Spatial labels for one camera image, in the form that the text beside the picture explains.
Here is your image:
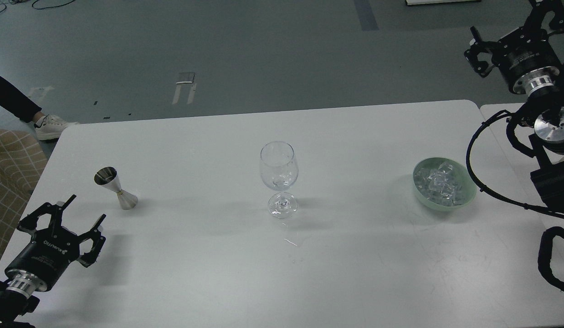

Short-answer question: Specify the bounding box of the clear wine glass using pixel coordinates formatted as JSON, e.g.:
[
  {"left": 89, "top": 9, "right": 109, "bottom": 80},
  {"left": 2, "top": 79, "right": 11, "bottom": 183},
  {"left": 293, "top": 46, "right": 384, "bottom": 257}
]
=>
[{"left": 259, "top": 141, "right": 299, "bottom": 219}]

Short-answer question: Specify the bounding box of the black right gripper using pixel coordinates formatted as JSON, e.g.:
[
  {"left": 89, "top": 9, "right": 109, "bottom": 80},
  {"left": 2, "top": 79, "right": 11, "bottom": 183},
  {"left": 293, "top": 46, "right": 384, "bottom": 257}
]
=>
[{"left": 464, "top": 0, "right": 564, "bottom": 95}]

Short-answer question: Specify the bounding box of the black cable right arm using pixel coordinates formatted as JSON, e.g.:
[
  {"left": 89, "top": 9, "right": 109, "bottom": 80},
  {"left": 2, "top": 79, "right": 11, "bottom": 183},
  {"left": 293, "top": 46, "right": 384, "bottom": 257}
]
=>
[{"left": 466, "top": 109, "right": 564, "bottom": 294}]

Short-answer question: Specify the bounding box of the steel double jigger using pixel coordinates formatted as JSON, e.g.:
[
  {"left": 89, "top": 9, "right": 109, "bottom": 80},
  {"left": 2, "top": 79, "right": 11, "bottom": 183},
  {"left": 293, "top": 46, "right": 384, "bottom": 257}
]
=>
[{"left": 94, "top": 166, "right": 138, "bottom": 210}]

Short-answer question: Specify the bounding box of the green bowl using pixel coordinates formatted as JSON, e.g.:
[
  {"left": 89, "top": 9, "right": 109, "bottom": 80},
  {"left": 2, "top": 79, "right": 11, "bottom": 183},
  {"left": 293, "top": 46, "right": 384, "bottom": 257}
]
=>
[{"left": 411, "top": 157, "right": 477, "bottom": 212}]

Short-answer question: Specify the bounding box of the white sneaker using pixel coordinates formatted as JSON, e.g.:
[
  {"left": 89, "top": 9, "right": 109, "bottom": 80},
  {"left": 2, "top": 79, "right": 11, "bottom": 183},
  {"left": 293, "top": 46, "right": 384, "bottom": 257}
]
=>
[{"left": 34, "top": 114, "right": 80, "bottom": 141}]

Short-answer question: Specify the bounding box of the black floor cable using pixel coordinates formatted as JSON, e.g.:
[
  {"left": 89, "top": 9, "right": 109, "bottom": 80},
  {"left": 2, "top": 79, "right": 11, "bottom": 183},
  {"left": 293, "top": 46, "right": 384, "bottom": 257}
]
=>
[{"left": 0, "top": 0, "right": 77, "bottom": 18}]

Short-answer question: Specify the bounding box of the beige checked chair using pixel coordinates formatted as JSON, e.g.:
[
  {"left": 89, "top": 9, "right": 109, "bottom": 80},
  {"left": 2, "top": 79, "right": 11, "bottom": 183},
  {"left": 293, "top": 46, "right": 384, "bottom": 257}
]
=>
[{"left": 0, "top": 129, "right": 47, "bottom": 259}]

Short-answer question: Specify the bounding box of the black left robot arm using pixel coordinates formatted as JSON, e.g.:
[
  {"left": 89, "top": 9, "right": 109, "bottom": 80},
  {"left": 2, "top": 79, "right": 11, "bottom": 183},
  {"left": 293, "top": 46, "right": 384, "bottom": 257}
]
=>
[{"left": 0, "top": 195, "right": 106, "bottom": 328}]

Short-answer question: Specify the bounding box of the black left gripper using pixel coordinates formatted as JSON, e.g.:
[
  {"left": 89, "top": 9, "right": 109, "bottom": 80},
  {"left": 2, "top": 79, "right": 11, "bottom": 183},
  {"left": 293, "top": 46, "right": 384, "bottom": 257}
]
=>
[{"left": 5, "top": 195, "right": 107, "bottom": 292}]

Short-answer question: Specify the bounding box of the pile of ice cubes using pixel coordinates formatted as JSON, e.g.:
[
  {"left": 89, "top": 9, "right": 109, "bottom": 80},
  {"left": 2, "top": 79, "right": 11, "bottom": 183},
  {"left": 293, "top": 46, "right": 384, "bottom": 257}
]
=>
[{"left": 413, "top": 160, "right": 467, "bottom": 207}]

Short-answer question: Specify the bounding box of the person in white shirt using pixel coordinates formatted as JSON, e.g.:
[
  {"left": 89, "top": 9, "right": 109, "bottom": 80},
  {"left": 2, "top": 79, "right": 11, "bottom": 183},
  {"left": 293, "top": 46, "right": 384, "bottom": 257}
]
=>
[{"left": 0, "top": 76, "right": 46, "bottom": 123}]

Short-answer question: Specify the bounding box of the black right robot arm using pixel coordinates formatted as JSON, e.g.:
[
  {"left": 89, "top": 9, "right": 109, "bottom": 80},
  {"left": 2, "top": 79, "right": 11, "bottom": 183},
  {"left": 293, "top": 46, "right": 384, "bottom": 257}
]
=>
[{"left": 464, "top": 0, "right": 564, "bottom": 219}]

